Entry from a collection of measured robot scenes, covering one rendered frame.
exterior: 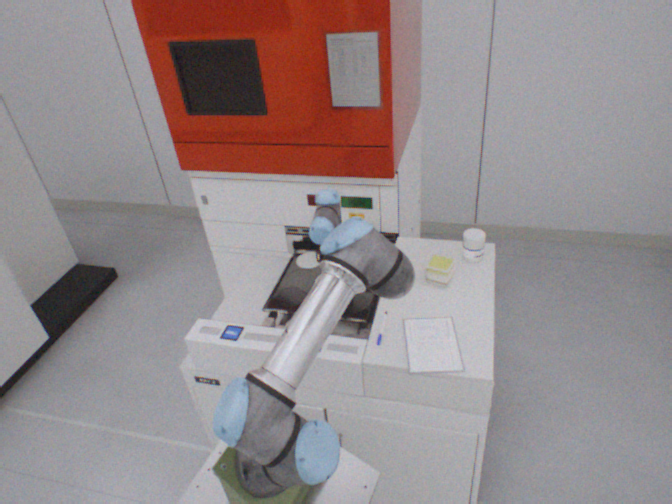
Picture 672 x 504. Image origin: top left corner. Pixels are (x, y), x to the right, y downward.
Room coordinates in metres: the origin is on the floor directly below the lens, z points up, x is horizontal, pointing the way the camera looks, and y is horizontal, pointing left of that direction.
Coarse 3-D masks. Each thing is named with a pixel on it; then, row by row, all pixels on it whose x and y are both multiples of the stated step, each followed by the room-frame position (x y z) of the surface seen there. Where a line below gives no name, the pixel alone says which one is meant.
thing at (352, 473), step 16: (224, 448) 0.81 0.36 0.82; (208, 464) 0.76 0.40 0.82; (352, 464) 0.72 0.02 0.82; (208, 480) 0.72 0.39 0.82; (336, 480) 0.68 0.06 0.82; (352, 480) 0.68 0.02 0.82; (368, 480) 0.67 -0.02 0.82; (192, 496) 0.68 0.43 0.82; (208, 496) 0.68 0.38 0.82; (224, 496) 0.67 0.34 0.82; (320, 496) 0.64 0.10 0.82; (336, 496) 0.64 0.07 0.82; (352, 496) 0.64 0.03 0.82; (368, 496) 0.63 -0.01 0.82
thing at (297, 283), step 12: (300, 252) 1.57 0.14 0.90; (312, 252) 1.57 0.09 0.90; (288, 276) 1.43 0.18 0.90; (300, 276) 1.42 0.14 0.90; (312, 276) 1.42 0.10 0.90; (288, 288) 1.36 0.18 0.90; (300, 288) 1.35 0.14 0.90; (276, 300) 1.30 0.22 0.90; (288, 300) 1.30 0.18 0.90; (300, 300) 1.29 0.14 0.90; (360, 300) 1.26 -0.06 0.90; (348, 312) 1.20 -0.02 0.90; (360, 312) 1.20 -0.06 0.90
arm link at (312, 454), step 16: (304, 432) 0.58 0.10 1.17; (320, 432) 0.60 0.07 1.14; (288, 448) 0.56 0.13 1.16; (304, 448) 0.56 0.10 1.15; (320, 448) 0.57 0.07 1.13; (336, 448) 0.59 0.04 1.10; (272, 464) 0.55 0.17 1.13; (288, 464) 0.55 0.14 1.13; (304, 464) 0.53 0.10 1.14; (320, 464) 0.55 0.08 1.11; (336, 464) 0.56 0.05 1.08; (288, 480) 0.55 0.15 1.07; (304, 480) 0.53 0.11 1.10; (320, 480) 0.53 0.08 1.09
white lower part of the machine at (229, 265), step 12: (420, 192) 2.16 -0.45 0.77; (420, 204) 2.17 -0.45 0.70; (420, 216) 2.18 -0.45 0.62; (408, 228) 1.79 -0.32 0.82; (216, 252) 1.77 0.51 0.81; (228, 252) 1.75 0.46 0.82; (216, 264) 1.77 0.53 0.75; (228, 264) 1.75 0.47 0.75; (240, 264) 1.73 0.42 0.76; (228, 276) 1.76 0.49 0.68; (228, 288) 1.76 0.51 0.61
